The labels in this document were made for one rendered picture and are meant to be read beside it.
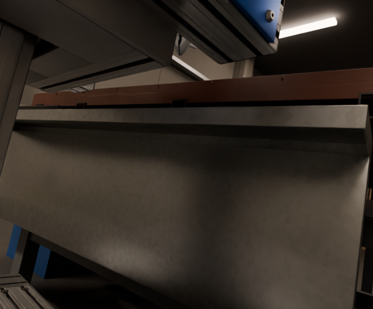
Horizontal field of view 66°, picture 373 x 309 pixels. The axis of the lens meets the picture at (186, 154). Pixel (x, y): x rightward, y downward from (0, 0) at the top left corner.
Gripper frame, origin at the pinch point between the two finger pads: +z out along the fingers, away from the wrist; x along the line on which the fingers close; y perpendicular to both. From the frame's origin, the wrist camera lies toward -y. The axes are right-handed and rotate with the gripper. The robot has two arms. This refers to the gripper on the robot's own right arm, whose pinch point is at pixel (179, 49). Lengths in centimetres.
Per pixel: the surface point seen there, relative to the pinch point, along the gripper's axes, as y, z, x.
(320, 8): 342, -256, 53
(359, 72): 4.4, 8.2, -41.9
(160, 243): 0.4, 49.5, -6.0
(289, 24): 367, -256, 103
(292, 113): -15.5, 23.3, -36.5
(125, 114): -15.6, 23.6, -3.0
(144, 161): 0.4, 31.0, 4.3
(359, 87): 4.4, 11.3, -42.3
